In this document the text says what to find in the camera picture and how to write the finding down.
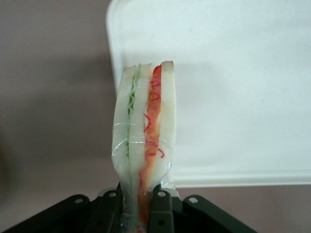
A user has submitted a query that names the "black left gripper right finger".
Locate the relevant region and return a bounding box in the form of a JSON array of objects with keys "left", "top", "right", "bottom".
[{"left": 148, "top": 189, "right": 182, "bottom": 233}]

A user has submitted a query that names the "triangle sandwich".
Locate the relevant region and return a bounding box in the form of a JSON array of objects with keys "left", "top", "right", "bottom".
[{"left": 110, "top": 60, "right": 177, "bottom": 233}]

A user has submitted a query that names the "beige plastic tray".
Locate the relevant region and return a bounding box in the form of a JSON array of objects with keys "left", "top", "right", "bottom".
[{"left": 105, "top": 0, "right": 311, "bottom": 189}]

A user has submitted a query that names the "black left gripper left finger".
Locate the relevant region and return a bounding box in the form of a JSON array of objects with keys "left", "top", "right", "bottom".
[{"left": 88, "top": 188, "right": 123, "bottom": 233}]

